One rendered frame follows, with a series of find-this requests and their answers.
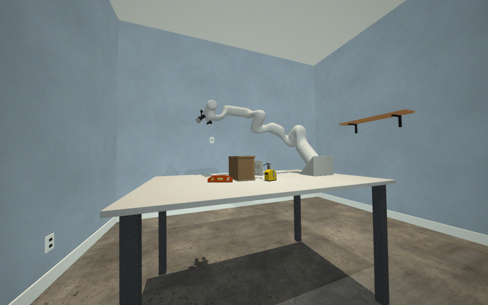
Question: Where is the orange spirit level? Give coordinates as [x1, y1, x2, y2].
[208, 175, 233, 183]

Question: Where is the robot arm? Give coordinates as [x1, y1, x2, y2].
[195, 100, 318, 164]

